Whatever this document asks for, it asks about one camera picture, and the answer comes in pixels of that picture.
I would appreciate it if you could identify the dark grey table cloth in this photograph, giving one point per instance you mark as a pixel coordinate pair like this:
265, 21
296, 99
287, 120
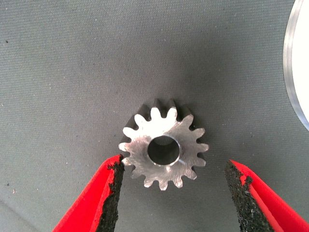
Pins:
72, 72

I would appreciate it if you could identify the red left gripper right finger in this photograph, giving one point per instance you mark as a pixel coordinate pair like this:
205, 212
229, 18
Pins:
265, 205

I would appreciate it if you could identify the round metal carrier plate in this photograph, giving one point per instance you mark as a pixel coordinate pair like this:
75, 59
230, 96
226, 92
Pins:
295, 60

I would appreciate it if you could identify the small steel planetary gear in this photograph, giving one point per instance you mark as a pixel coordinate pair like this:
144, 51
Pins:
140, 154

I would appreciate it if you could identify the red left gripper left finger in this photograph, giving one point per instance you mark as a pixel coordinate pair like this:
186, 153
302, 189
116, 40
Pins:
91, 203

